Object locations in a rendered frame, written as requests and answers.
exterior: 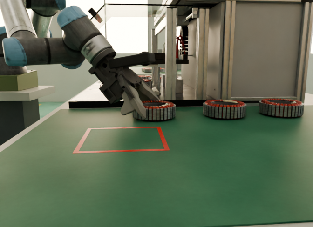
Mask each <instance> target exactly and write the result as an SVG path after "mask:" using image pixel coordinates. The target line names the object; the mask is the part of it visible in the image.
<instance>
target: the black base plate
mask: <svg viewBox="0 0 313 227"><path fill-rule="evenodd" d="M100 85H102V84H101V83H95V84H93V85H92V86H91V87H89V88H88V89H86V90H85V91H83V92H82V93H80V94H79V95H77V96H76V97H74V98H73V99H72V100H70V101H69V102H68V105H69V108H112V107H122V106H123V104H124V100H121V101H118V102H116V103H112V104H110V102H109V101H108V100H107V99H106V97H105V96H104V95H103V94H102V92H101V91H100V90H99V88H100ZM155 87H156V89H157V90H158V83H155ZM160 93H161V94H160V95H157V97H158V98H159V99H160V101H168V102H172V103H173V104H175V105H176V107H200V106H203V103H204V102H206V101H207V100H215V99H214V98H212V97H210V96H208V95H206V100H197V99H195V89H194V88H192V87H190V86H188V85H186V84H184V83H183V93H176V100H166V99H165V87H163V86H162V85H161V82H160Z"/></svg>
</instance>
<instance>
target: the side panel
mask: <svg viewBox="0 0 313 227"><path fill-rule="evenodd" d="M312 26H313V2H311V3H309V2H305V3H277V2H236V1H225V13H224V34H223V55H222V76H221V97H220V99H222V100H237V101H241V102H243V103H245V104H246V106H259V101H260V100H262V99H271V98H273V99H274V98H276V99H277V98H278V99H282V100H283V99H288V100H289V99H291V100H298V101H301V102H302V103H304V102H305V93H306V80H307V71H308V62H309V54H310V45H311V35H312Z"/></svg>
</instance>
